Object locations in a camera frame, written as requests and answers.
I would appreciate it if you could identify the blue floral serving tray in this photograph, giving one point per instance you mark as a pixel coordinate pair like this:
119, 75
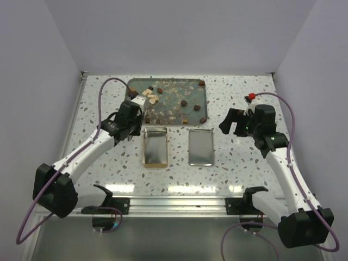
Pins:
168, 110

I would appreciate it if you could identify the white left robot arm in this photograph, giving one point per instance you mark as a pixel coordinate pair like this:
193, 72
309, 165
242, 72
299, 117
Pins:
54, 185

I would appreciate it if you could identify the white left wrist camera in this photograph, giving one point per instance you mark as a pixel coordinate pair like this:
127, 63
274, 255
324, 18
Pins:
140, 100

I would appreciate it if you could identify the gold tin box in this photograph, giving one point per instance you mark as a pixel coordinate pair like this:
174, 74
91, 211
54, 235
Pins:
155, 153

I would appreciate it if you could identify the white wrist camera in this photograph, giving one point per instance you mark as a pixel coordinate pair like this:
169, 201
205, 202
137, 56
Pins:
140, 100
252, 102

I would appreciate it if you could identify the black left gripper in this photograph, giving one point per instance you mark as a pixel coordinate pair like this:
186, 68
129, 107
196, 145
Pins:
139, 117

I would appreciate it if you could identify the aluminium front rail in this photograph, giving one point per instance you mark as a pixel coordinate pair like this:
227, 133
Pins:
180, 206

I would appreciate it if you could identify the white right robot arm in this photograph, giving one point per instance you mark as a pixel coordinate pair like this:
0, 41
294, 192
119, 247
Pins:
301, 220

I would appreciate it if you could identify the white square chocolate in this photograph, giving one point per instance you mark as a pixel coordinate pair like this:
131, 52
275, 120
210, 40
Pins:
147, 92

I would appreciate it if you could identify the dark chocolate left pair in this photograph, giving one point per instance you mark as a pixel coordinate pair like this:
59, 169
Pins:
133, 94

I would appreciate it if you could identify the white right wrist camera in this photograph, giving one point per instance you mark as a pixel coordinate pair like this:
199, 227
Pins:
252, 102

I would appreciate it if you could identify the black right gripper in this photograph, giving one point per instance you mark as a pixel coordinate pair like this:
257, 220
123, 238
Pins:
232, 116

